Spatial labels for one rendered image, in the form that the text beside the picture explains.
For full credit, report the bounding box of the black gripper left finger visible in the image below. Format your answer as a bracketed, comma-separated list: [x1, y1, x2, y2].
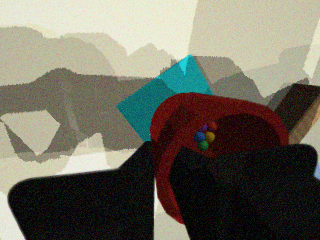
[7, 141, 155, 240]

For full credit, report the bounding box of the red marble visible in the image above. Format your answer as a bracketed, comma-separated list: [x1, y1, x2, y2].
[207, 122, 218, 132]

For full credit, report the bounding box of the purple marble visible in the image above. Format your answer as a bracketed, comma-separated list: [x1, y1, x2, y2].
[198, 125, 207, 133]

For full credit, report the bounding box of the green marble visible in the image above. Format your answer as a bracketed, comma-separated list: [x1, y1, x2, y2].
[198, 141, 209, 151]

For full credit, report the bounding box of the blue marble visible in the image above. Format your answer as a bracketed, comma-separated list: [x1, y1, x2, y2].
[194, 132, 205, 143]

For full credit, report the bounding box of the yellow marble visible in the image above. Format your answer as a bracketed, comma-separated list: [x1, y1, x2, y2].
[204, 132, 215, 143]

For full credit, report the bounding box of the dark red cup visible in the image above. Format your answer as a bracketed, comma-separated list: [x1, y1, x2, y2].
[150, 92, 289, 225]

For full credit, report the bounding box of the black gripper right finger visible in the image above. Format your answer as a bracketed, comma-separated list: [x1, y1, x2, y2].
[168, 144, 318, 240]

